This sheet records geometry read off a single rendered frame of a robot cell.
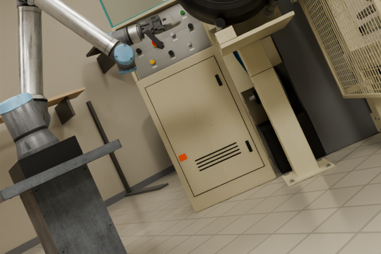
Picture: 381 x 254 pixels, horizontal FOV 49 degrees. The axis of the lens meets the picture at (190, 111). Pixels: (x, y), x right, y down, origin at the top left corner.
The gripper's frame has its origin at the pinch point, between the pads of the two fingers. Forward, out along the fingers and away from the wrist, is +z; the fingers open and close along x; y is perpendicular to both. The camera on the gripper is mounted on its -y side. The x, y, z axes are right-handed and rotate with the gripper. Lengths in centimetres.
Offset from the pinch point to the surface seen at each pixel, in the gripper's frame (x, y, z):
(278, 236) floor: -45, -99, 14
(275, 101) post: 26, -52, 36
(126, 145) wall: 314, -59, -128
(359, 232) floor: -70, -96, 38
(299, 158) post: 26, -86, 39
